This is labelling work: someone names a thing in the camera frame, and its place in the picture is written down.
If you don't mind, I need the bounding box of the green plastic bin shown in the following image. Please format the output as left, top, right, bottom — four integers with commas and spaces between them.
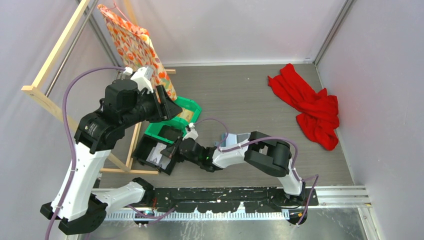
144, 96, 202, 144

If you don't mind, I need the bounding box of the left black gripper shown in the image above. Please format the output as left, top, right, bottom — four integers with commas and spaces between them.
121, 84, 182, 128

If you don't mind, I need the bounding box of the red cloth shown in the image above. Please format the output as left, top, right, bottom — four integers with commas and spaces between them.
267, 63, 340, 151

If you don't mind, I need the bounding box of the wooden frame rack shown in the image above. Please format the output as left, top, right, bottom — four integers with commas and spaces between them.
21, 0, 176, 175

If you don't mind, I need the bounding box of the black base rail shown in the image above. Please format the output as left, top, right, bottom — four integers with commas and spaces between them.
131, 186, 319, 214

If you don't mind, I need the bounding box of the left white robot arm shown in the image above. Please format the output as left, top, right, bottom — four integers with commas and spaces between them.
40, 79, 182, 235

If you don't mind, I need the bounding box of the gold VIP card left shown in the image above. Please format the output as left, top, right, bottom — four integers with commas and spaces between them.
179, 109, 194, 123

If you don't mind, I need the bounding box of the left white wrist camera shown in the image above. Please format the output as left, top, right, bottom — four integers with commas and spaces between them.
123, 66, 154, 94

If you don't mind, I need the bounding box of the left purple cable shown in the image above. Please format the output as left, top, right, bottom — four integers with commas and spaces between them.
44, 66, 176, 240

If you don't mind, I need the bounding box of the floral orange fabric bag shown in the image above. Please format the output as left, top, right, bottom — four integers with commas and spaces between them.
97, 4, 178, 100

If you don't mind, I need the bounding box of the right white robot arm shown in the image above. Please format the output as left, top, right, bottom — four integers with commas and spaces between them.
160, 131, 307, 205

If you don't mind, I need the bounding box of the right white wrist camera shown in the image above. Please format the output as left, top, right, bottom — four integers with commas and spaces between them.
183, 122, 199, 140

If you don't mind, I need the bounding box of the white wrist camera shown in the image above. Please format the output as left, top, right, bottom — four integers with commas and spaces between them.
183, 122, 199, 140
123, 66, 154, 94

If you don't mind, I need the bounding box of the black tray with paper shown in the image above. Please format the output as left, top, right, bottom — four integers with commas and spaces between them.
131, 125, 183, 175

